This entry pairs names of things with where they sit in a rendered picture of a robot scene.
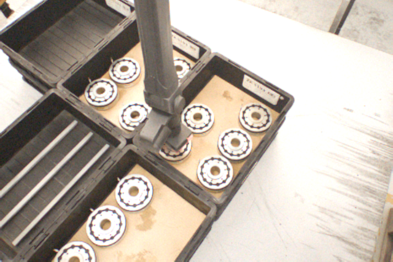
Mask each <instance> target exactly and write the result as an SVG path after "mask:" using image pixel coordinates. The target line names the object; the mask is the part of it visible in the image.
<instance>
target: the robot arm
mask: <svg viewBox="0 0 393 262"><path fill-rule="evenodd" d="M133 2H134V9H135V14H136V20H137V24H138V31H139V38H140V42H141V49H142V57H143V60H144V69H145V76H144V88H145V89H144V90H143V93H144V99H145V102H146V104H147V105H148V107H151V108H152V109H151V110H150V112H149V113H148V114H147V116H146V118H147V119H148V120H147V122H146V125H145V127H144V128H143V130H142V131H141V133H140V135H139V140H138V142H139V144H140V145H141V146H143V147H144V148H145V149H146V150H149V151H151V152H154V153H159V152H160V150H161V149H162V147H163V144H164V143H165V144H166V145H168V146H169V147H170V148H171V149H172V150H174V151H175V152H176V153H178V152H179V151H181V150H182V148H183V147H184V146H185V145H186V144H187V143H188V142H189V141H190V140H191V139H192V138H193V134H192V131H191V130H190V129H189V128H188V127H186V126H185V125H184V124H183V123H181V115H180V113H181V111H182V109H183V108H184V106H185V99H184V98H183V97H182V85H181V83H180V82H179V76H178V74H177V72H176V68H175V65H174V56H173V40H172V31H171V15H170V6H169V0H133Z"/></svg>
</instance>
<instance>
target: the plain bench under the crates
mask: <svg viewBox="0 0 393 262"><path fill-rule="evenodd" d="M40 1H42V0H27V1H25V2H24V3H23V4H22V5H21V6H20V7H19V8H18V9H17V10H16V11H15V12H14V13H13V14H12V15H11V16H10V17H9V18H8V19H7V20H6V21H5V22H4V23H3V24H2V25H1V26H0V30H1V29H3V27H5V26H6V25H7V24H8V23H9V22H10V21H11V20H12V19H13V18H14V17H15V16H16V15H17V14H19V13H20V12H21V10H24V9H25V8H26V7H27V6H30V7H33V6H35V5H36V4H37V3H39V2H40ZM129 1H131V2H133V0H129ZM133 3H134V2H133ZM169 6H170V15H171V25H173V26H174V27H176V28H177V29H180V30H181V31H182V32H184V33H186V34H188V35H189V36H191V37H193V38H194V39H197V40H199V41H200V42H202V43H204V44H205V45H207V46H208V47H210V48H211V50H212V53H213V52H218V53H220V54H222V55H223V56H226V57H227V58H230V59H231V60H233V61H235V62H236V63H238V64H240V65H241V66H243V67H245V68H246V69H248V70H250V71H252V72H253V73H255V74H256V75H258V76H261V77H263V78H264V79H266V80H268V81H269V82H271V83H272V84H274V85H276V86H277V87H279V88H281V89H282V90H284V91H286V92H288V93H290V94H291V95H293V97H294V98H295V101H294V103H293V105H292V107H291V109H290V110H289V112H288V113H287V115H286V120H285V122H284V124H283V125H282V126H281V128H280V129H279V131H278V134H277V135H276V137H275V138H274V140H273V141H272V143H271V145H270V146H269V148H268V149H267V150H266V152H265V153H264V154H263V156H262V157H261V159H260V160H259V162H258V163H257V164H256V166H255V167H254V169H253V170H252V172H251V173H250V174H249V176H248V178H247V179H246V180H245V182H244V183H243V185H242V186H241V187H240V188H239V190H238V191H237V192H236V195H235V197H234V198H233V199H232V201H231V202H230V204H229V205H228V206H227V207H226V209H225V210H224V211H223V213H222V215H221V216H220V217H219V219H218V221H216V222H214V224H213V225H212V228H211V230H210V232H209V233H208V235H207V236H206V238H205V239H204V241H203V242H202V243H201V245H200V246H199V248H198V250H197V251H196V252H195V254H194V255H193V256H192V258H191V259H190V261H189V262H372V259H373V254H374V252H375V247H376V242H377V238H378V231H379V226H380V223H381V218H382V214H383V210H384V205H385V202H386V197H387V193H388V189H389V184H390V181H391V175H392V172H393V54H391V53H388V52H383V51H381V50H377V49H375V48H373V47H369V46H367V45H364V44H361V43H358V42H355V41H353V40H351V39H347V38H345V37H342V36H339V35H336V34H332V33H329V32H327V31H323V30H321V29H318V28H315V27H313V26H310V25H307V24H304V23H302V22H299V21H296V20H294V19H291V18H288V17H283V16H281V15H278V14H275V13H273V12H270V11H267V10H264V9H261V8H259V7H256V6H253V5H251V4H248V3H245V2H242V1H239V0H169ZM41 96H43V94H41V93H39V92H38V91H36V90H35V89H34V88H33V87H32V86H31V85H29V84H28V83H26V82H25V81H24V80H23V79H22V75H21V74H20V75H19V76H18V78H17V79H15V78H13V77H11V76H9V75H7V74H4V73H0V132H1V131H3V130H5V129H6V128H7V127H8V126H9V125H10V124H11V123H12V122H13V121H14V120H15V119H16V118H17V117H19V116H20V115H21V114H22V113H23V112H25V111H26V110H27V109H29V108H30V107H31V106H32V105H33V104H34V103H35V102H36V101H37V100H38V99H39V98H40V97H41Z"/></svg>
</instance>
